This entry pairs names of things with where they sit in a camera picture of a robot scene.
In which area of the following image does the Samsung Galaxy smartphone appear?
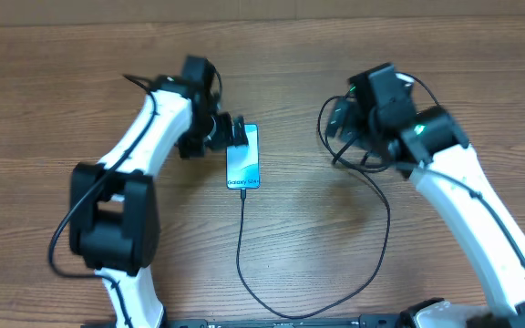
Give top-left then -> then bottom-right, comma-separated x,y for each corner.
226,124 -> 261,190

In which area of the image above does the black USB charging cable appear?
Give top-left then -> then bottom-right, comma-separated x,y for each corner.
235,72 -> 441,320

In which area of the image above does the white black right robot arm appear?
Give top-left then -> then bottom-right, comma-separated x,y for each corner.
317,63 -> 525,327

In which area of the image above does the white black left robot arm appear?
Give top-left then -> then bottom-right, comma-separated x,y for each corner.
61,56 -> 248,327

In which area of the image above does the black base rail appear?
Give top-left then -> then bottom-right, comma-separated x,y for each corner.
79,313 -> 409,328

